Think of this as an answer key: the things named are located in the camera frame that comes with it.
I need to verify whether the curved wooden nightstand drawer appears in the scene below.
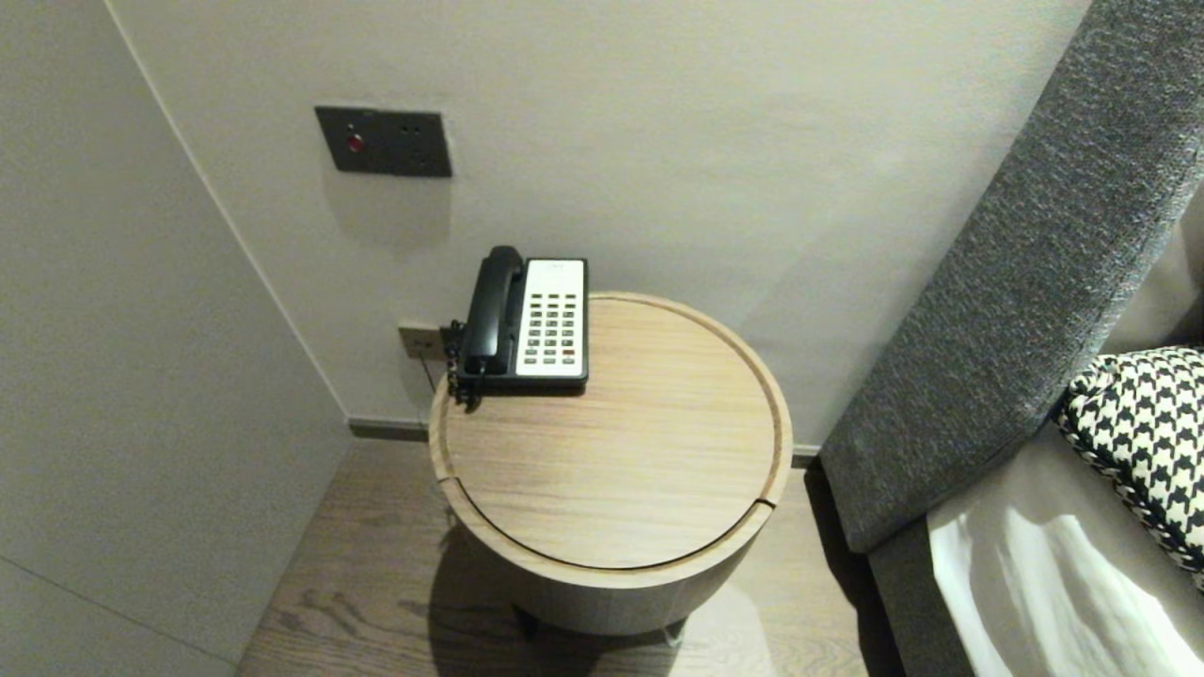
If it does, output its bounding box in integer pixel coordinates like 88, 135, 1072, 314
437, 478, 778, 638

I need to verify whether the round wooden nightstand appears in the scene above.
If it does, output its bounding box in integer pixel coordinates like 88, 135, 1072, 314
428, 290, 794, 576

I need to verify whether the black telephone base white keypad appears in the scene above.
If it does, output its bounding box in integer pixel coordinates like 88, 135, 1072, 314
455, 257, 590, 394

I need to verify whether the grey fabric bed headboard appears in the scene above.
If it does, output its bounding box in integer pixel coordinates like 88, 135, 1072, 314
820, 0, 1204, 677

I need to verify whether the dark wall switch panel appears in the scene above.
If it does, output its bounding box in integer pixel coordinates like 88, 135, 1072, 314
314, 105, 453, 179

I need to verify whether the white bed sheet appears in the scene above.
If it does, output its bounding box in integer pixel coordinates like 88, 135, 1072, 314
927, 418, 1204, 677

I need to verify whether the black coiled telephone cord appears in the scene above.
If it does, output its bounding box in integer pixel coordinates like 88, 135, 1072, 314
442, 320, 483, 413

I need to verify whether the black white houndstooth pillow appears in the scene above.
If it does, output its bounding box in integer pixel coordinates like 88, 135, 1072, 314
1052, 346, 1204, 591

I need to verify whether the beige wall jack plate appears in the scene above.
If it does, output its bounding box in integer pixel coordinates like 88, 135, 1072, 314
397, 323, 445, 361

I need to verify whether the dark metal nightstand leg frame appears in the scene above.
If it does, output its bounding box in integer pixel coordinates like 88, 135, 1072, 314
513, 606, 686, 650

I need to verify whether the black telephone handset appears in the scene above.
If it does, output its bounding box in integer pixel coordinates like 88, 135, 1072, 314
461, 245, 526, 377

